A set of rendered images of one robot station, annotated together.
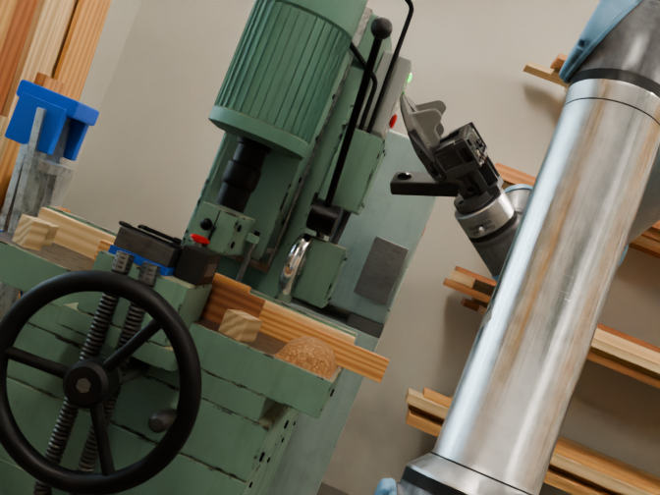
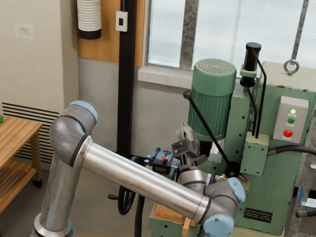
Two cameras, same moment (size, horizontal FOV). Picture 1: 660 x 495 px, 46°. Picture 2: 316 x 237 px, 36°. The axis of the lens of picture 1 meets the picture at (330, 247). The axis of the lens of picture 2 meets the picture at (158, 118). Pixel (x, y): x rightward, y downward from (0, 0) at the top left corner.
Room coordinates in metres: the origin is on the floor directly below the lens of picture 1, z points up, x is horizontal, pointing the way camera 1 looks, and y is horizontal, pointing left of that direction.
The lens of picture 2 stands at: (1.34, -1.65, 2.31)
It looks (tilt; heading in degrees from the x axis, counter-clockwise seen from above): 30 degrees down; 97
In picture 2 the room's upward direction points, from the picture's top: 4 degrees clockwise
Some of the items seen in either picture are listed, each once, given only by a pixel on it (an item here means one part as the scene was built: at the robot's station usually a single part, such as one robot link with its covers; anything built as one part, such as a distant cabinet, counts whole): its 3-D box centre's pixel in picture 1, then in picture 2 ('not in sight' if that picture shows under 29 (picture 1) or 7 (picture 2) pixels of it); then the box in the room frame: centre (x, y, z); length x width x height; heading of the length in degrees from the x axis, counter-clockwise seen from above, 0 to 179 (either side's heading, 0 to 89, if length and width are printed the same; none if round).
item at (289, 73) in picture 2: not in sight; (291, 67); (1.63, 0.16, 1.55); 0.06 x 0.02 x 0.07; 174
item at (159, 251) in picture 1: (168, 251); (161, 160); (1.15, 0.22, 0.99); 0.13 x 0.11 x 0.06; 84
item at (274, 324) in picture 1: (239, 309); (196, 192); (1.33, 0.10, 0.92); 0.54 x 0.02 x 0.04; 84
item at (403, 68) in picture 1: (384, 96); (290, 120); (1.65, 0.01, 1.40); 0.10 x 0.06 x 0.16; 174
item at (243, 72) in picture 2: not in sight; (251, 65); (1.48, 0.17, 1.53); 0.08 x 0.08 x 0.17; 84
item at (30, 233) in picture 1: (30, 232); not in sight; (1.24, 0.45, 0.92); 0.04 x 0.03 x 0.05; 56
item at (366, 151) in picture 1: (354, 171); (254, 154); (1.54, 0.01, 1.22); 0.09 x 0.08 x 0.15; 174
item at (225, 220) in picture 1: (222, 234); (207, 164); (1.36, 0.18, 1.03); 0.14 x 0.07 x 0.09; 174
